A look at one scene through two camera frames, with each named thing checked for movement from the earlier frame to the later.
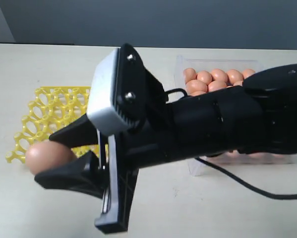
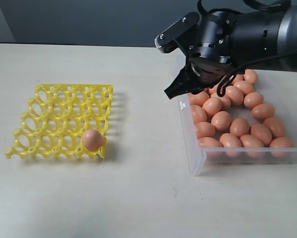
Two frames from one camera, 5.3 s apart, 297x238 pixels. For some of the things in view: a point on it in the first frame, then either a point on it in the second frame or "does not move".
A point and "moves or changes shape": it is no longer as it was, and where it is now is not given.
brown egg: (247, 72) does not move
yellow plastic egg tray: (53, 108) does not move
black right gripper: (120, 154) → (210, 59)
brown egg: (42, 155) moves or changes shape
